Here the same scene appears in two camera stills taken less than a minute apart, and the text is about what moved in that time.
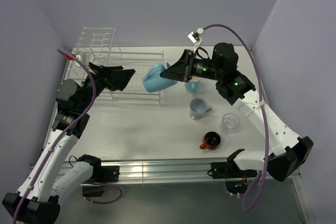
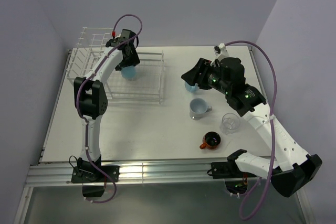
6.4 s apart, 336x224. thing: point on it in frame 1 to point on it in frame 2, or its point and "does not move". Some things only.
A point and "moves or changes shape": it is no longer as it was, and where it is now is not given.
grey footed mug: (198, 107) does not move
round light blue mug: (153, 82) moves or changes shape
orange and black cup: (211, 141) does not move
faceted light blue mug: (193, 84) does not move
